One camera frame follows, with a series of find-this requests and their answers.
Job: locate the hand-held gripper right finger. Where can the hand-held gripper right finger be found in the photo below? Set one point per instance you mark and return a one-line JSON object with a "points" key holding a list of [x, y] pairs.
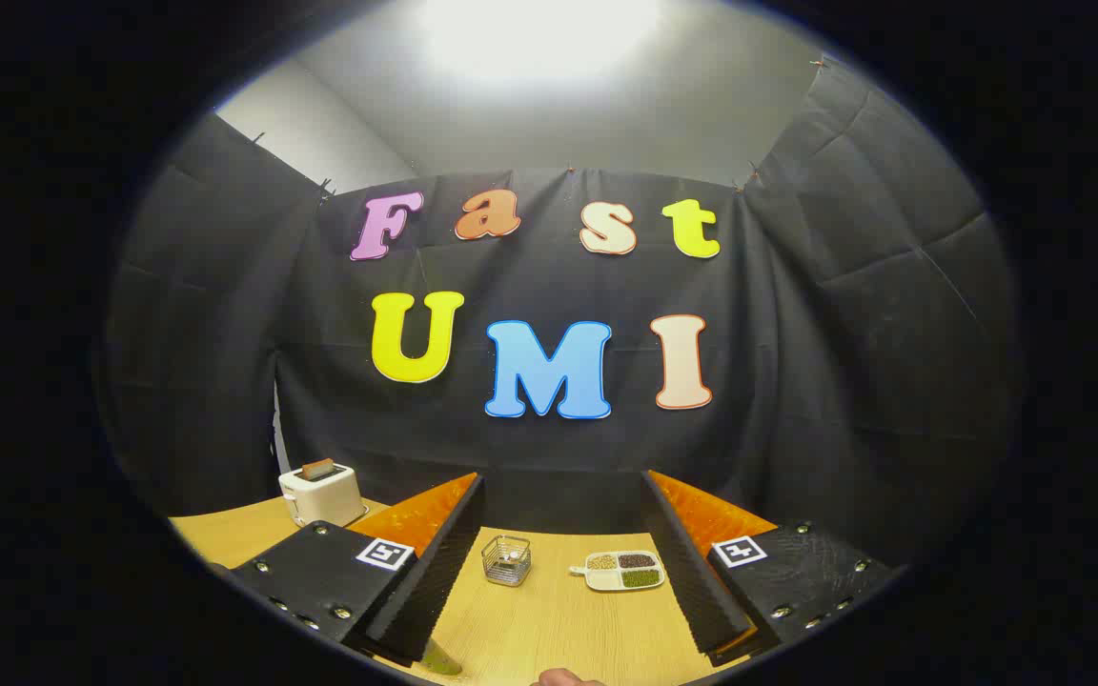
{"points": [[692, 572]]}

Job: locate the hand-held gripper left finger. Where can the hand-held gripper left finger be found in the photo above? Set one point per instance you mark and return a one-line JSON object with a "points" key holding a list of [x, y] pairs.
{"points": [[435, 572]]}

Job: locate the white divided plate with beans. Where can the white divided plate with beans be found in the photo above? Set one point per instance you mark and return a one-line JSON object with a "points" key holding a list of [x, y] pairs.
{"points": [[606, 577]]}

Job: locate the white toaster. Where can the white toaster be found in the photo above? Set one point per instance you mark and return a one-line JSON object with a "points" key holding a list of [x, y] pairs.
{"points": [[320, 500]]}

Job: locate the wooden table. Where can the wooden table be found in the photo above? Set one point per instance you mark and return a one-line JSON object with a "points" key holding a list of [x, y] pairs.
{"points": [[559, 629]]}

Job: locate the brown bread slice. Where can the brown bread slice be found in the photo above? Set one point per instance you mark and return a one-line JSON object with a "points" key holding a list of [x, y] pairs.
{"points": [[318, 469]]}

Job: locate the black backdrop cloth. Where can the black backdrop cloth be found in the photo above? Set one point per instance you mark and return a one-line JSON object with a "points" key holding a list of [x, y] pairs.
{"points": [[549, 276]]}

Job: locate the bright ceiling light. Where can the bright ceiling light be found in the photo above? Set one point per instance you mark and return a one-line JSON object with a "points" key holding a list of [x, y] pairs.
{"points": [[539, 33]]}

